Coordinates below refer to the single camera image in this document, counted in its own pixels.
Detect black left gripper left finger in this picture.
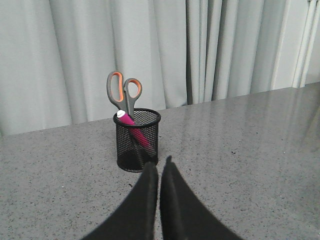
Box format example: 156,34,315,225
83,162,159,240

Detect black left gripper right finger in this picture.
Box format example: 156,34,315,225
159,156,241,240

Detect magenta pen white cap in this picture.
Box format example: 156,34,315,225
116,110,151,151

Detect grey orange handled scissors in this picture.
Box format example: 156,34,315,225
106,71,143,119

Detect black mesh pen cup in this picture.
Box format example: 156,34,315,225
113,108,161,173

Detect grey pleated curtain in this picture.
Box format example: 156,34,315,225
0,0,320,136

